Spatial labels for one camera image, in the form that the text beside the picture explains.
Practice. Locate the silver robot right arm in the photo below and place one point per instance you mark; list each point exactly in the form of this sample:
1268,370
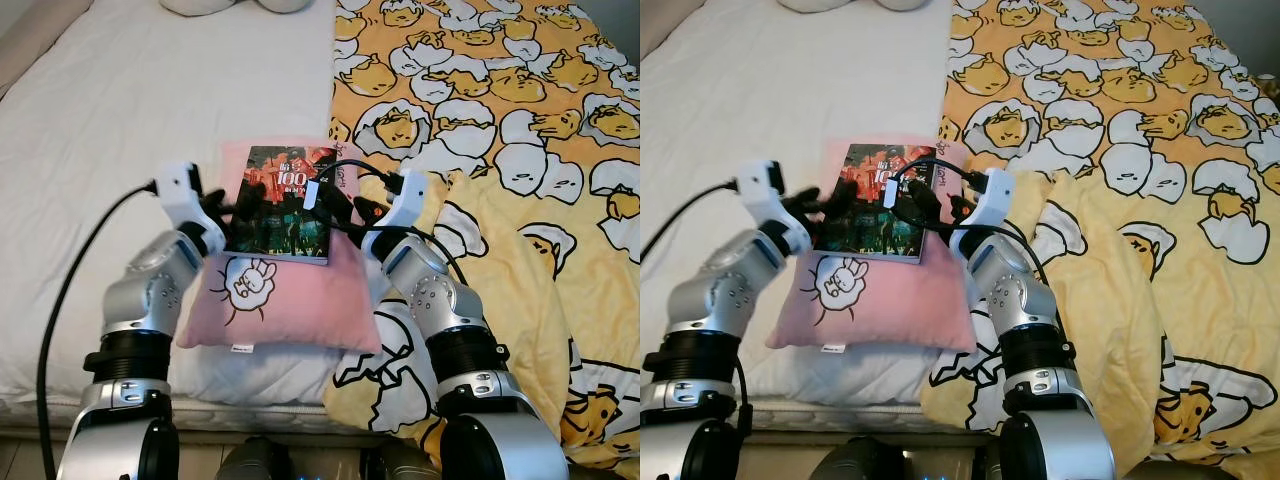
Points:
1030,310
450,310

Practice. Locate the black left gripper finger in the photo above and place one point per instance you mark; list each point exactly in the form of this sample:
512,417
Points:
832,214
838,190
250,192
245,216

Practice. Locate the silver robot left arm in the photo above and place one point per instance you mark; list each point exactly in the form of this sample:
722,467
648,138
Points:
150,290
715,290

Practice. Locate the white bed mattress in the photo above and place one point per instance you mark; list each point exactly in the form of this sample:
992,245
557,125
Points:
120,110
740,100

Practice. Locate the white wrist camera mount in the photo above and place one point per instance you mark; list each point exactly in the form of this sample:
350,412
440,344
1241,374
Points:
990,198
410,200
178,188
765,185

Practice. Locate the pink pillow with rabbit drawing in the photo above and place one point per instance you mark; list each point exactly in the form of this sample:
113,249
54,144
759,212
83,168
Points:
300,300
890,300

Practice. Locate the yellow cartoon egg duvet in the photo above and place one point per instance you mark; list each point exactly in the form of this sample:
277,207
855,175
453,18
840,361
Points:
1120,120
500,120

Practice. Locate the dark book with red cover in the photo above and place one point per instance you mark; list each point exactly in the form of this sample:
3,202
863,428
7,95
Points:
285,215
870,215

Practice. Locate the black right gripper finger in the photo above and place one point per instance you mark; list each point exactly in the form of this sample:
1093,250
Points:
922,216
335,195
345,218
912,192

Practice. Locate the dark grey robot left leg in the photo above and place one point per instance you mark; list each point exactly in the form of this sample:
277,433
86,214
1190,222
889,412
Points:
255,460
860,462

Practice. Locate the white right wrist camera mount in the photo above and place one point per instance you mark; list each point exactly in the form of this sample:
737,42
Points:
990,198
410,200

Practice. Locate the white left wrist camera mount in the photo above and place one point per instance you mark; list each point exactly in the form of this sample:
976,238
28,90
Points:
178,188
765,185

